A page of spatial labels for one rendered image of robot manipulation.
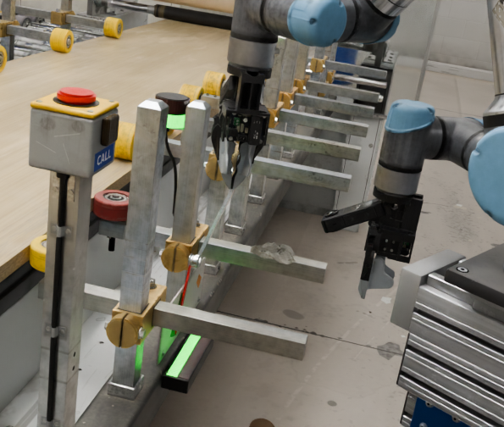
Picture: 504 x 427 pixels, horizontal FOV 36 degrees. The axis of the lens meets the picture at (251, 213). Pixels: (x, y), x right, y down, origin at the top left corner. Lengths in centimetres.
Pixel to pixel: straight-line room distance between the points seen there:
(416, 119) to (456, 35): 887
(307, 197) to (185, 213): 281
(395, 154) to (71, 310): 63
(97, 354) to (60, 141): 76
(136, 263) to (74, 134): 38
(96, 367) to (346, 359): 153
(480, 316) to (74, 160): 58
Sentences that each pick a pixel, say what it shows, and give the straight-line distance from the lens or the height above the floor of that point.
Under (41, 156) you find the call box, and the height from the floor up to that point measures 117.
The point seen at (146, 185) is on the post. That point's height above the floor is 106.
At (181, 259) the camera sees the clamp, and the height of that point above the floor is 85.
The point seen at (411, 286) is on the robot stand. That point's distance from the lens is 112.
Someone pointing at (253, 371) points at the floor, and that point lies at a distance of 269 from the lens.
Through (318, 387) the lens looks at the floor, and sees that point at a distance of 267.
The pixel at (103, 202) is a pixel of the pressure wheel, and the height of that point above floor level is 91.
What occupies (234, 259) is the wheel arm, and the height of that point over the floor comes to 84.
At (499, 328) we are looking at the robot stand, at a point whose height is 97.
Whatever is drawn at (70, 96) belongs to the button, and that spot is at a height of 123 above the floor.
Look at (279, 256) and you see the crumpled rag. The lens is 139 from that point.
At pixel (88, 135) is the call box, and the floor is 120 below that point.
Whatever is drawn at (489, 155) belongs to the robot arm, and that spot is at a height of 122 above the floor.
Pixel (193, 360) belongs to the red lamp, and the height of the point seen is 70.
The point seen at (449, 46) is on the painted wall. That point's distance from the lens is 1016.
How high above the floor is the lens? 142
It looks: 20 degrees down
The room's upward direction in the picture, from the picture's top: 9 degrees clockwise
